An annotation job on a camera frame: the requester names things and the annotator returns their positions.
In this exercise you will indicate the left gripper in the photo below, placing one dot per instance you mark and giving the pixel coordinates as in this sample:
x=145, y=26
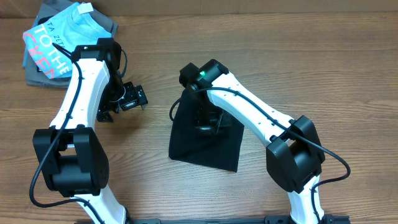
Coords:
x=136, y=96

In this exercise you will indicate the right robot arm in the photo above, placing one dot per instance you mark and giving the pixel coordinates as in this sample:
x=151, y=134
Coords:
x=294, y=155

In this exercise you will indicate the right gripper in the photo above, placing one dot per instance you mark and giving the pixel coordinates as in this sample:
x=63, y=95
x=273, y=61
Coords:
x=206, y=128

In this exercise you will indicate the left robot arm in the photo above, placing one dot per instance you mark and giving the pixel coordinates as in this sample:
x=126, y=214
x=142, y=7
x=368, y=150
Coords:
x=73, y=166

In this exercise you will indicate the folded light blue t-shirt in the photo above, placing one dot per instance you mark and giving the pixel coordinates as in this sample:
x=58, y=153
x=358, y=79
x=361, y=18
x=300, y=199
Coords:
x=49, y=43

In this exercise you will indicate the black t-shirt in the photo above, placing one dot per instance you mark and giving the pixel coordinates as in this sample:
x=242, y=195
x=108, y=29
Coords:
x=221, y=152

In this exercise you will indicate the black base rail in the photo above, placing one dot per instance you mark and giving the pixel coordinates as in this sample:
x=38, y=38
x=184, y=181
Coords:
x=329, y=219

